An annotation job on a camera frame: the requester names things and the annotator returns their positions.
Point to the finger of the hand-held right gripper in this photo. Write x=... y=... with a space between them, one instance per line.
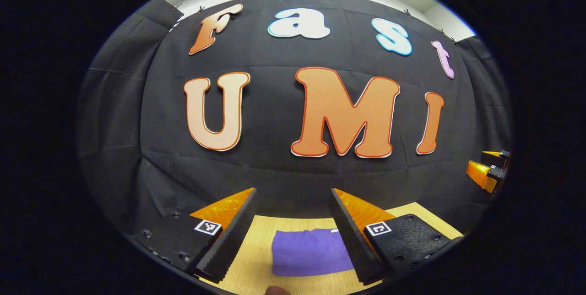
x=485 y=173
x=501 y=158

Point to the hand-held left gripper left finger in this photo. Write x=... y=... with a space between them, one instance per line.
x=233 y=240

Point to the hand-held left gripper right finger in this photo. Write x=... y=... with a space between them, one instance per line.
x=350 y=244

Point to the purple ribbed garment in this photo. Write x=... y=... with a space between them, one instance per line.
x=306 y=254

